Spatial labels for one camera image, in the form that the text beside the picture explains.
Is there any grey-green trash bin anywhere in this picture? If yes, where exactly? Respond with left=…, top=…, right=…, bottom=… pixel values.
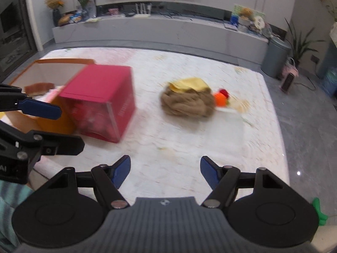
left=261, top=37, right=291, bottom=78

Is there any brown fluffy cloth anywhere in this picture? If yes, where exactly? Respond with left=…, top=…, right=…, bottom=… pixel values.
left=160, top=87, right=216, bottom=118

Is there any white wifi router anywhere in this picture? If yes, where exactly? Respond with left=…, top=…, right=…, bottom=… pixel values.
left=133, top=3, right=152, bottom=18

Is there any grey tv console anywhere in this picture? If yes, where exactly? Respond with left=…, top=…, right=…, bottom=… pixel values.
left=52, top=14, right=268, bottom=63

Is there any green plastic object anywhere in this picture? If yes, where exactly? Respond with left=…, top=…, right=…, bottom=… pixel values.
left=312, top=197, right=329, bottom=226

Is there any blue water jug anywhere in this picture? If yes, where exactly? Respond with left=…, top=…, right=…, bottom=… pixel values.
left=322, top=67, right=337, bottom=97

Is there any teddy bear toy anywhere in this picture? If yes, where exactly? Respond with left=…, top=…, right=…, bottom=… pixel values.
left=238, top=7, right=254, bottom=20

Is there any pink white knitted item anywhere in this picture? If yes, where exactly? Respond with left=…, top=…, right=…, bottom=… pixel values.
left=33, top=86, right=64, bottom=103

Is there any yellow cloth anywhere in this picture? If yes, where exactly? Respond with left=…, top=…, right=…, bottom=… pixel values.
left=169, top=77, right=210, bottom=93

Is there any orange white cardboard box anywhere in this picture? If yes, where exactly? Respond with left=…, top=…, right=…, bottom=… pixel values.
left=3, top=58, right=95, bottom=134

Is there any white patterned tablecloth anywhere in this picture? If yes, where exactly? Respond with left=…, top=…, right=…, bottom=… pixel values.
left=30, top=47, right=289, bottom=202

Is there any pink small heater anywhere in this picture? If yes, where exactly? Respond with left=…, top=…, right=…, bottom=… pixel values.
left=280, top=57, right=299, bottom=94

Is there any brown owl-shaped sponge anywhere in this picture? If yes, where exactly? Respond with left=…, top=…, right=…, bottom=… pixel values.
left=24, top=82, right=55, bottom=97

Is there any orange red crochet toy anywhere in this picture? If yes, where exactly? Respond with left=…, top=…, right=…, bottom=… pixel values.
left=214, top=89, right=230, bottom=107

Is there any green potted plant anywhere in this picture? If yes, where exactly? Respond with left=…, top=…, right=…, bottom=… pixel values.
left=285, top=19, right=325, bottom=67

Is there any dried yellow flower vase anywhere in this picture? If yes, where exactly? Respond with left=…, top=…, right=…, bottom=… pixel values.
left=45, top=0, right=64, bottom=27

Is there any green picture card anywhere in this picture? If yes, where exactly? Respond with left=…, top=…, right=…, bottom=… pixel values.
left=230, top=4, right=266, bottom=34

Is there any red transparent storage box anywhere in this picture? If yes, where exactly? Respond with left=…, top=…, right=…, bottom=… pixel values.
left=59, top=64, right=136, bottom=143

